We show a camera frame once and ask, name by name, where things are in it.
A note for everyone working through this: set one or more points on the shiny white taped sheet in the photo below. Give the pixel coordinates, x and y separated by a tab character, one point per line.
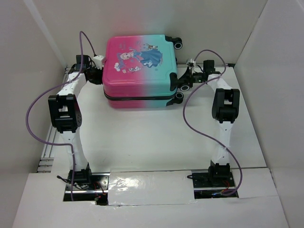
150	188

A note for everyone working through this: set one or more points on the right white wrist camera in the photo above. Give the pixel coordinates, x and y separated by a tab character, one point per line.
191	63

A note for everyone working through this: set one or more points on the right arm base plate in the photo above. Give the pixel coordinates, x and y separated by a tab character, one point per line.
205	188

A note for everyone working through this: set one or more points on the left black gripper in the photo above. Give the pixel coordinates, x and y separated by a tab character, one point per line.
99	80

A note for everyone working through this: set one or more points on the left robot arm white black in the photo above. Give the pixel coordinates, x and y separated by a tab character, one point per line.
66	117

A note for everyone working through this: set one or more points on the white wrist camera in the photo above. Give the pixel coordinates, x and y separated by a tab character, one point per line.
98	61
191	63

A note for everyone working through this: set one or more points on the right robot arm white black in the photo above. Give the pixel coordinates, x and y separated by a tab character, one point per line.
225	111

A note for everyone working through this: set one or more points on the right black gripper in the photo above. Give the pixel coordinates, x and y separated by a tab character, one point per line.
186	77

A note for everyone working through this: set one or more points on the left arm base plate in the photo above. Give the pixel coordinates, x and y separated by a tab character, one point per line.
96	191

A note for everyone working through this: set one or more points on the pink children's suitcase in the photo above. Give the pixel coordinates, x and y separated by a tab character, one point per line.
141	72

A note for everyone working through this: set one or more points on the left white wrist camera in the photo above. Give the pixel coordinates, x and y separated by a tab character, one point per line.
98	61

